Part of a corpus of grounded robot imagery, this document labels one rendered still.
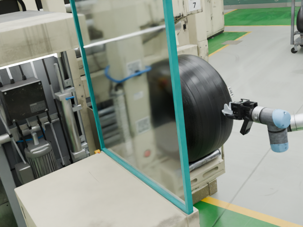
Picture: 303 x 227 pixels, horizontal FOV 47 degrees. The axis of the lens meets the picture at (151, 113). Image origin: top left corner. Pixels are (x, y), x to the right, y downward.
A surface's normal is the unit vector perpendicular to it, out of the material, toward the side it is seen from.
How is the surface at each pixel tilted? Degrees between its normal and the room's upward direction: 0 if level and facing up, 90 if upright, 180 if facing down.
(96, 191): 0
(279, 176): 0
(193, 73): 34
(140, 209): 0
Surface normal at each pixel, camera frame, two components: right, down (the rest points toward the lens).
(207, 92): 0.40, -0.29
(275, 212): -0.13, -0.91
